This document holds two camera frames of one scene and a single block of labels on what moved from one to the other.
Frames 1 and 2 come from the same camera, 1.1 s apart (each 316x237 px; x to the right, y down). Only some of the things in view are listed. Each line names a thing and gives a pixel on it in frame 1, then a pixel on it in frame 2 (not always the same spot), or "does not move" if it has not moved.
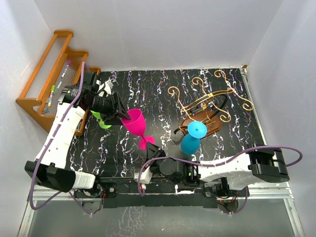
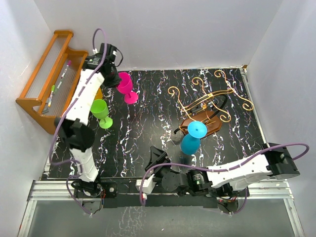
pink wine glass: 137,126 → 125,86
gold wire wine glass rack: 207,108 does not move
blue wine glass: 190,142 does not move
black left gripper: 117,111 → 115,81
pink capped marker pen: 68,64 does not move
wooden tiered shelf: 61,67 does not move
